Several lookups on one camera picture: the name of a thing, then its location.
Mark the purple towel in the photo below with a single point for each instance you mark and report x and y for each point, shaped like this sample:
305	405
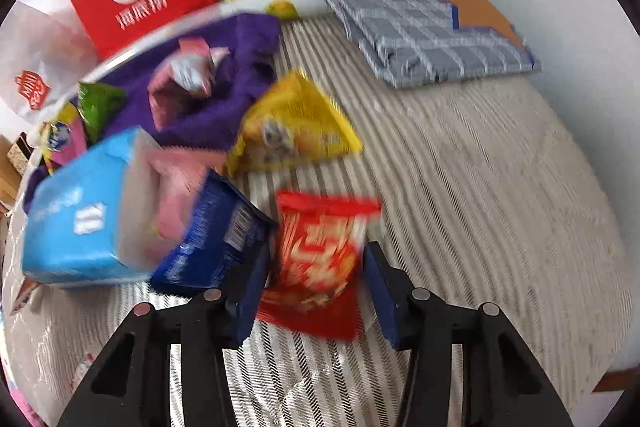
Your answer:
225	107

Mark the dark blue snack packet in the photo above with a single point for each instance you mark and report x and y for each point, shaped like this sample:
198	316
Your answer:
210	232

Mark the yellow triangular snack packet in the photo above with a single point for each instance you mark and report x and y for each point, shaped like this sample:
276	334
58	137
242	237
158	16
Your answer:
300	122

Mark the pale pink snack packet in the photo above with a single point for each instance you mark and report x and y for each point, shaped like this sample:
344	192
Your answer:
162	104

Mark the white plastic bag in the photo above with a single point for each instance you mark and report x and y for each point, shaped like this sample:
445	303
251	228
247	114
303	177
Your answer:
45	52

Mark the pink peach snack packet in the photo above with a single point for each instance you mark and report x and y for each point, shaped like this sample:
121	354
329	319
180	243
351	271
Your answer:
175	187

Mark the red snack packet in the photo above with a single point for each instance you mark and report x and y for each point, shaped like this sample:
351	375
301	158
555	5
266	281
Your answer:
315	257

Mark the silver backed snack packet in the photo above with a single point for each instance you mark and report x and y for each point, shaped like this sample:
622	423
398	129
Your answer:
192	72

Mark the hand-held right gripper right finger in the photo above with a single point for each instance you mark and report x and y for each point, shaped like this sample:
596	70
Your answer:
382	297

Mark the brown wooden baseboard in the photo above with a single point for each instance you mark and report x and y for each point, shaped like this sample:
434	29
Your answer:
617	379

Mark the fruit print rolled mat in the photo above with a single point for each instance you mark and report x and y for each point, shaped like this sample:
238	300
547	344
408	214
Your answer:
282	7

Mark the green snack packet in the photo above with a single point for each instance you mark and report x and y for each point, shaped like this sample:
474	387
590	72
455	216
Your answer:
97	107

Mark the pink yellow snack packet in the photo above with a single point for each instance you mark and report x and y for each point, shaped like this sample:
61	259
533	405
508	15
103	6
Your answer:
62	139

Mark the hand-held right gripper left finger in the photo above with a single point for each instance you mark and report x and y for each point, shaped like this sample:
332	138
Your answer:
250	302

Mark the checkered cloth with star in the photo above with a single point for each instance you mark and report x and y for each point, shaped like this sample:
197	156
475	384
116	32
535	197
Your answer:
400	17

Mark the blue tissue pack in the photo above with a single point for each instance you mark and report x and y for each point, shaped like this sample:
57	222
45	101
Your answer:
65	217

